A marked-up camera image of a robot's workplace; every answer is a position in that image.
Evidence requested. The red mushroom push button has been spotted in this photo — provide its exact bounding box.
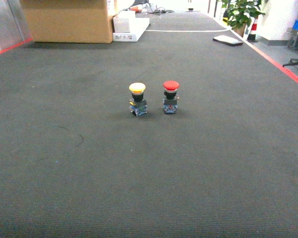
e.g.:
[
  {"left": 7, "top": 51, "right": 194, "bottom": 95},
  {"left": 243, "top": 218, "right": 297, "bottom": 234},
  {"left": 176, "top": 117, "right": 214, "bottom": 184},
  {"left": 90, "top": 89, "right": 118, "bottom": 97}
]
[{"left": 163, "top": 80, "right": 180, "bottom": 114}]

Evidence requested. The green potted plant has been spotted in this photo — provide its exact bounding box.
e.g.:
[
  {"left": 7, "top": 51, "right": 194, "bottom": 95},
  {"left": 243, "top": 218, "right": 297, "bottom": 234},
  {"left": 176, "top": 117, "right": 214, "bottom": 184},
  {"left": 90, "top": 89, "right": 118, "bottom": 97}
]
[{"left": 222, "top": 0, "right": 265, "bottom": 37}]

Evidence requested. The small white box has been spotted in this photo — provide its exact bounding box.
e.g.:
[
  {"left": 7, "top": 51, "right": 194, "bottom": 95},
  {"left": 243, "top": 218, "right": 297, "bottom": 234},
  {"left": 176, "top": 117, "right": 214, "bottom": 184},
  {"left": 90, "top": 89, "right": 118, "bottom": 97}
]
[{"left": 113, "top": 11, "right": 136, "bottom": 33}]

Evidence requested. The large cardboard box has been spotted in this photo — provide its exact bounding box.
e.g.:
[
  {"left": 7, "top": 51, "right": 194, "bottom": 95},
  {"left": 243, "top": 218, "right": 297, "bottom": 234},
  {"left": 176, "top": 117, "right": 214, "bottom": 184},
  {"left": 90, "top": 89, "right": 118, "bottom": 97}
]
[{"left": 20, "top": 0, "right": 117, "bottom": 43}]

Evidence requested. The white flat box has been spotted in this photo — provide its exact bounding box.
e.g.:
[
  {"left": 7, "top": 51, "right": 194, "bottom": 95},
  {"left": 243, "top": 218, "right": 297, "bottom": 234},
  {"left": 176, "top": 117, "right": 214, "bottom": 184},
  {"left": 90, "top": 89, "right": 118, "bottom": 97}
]
[{"left": 113, "top": 18, "right": 150, "bottom": 42}]

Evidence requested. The red white traffic cone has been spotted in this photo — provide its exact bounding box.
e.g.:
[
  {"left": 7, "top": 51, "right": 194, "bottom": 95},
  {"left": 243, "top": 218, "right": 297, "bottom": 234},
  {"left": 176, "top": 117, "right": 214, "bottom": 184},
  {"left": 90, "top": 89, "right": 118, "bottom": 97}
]
[{"left": 247, "top": 16, "right": 258, "bottom": 42}]

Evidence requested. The dark flat tablet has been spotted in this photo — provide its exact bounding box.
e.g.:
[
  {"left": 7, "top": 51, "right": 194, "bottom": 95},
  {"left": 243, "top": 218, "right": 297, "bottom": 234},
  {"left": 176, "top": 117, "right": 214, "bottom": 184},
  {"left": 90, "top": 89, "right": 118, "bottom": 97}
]
[{"left": 213, "top": 35, "right": 243, "bottom": 46}]

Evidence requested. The yellow mushroom push button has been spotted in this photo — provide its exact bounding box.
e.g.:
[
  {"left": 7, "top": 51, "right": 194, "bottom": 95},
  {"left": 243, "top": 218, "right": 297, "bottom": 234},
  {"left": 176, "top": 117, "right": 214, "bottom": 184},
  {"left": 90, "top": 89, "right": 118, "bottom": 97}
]
[{"left": 129, "top": 82, "right": 148, "bottom": 117}]

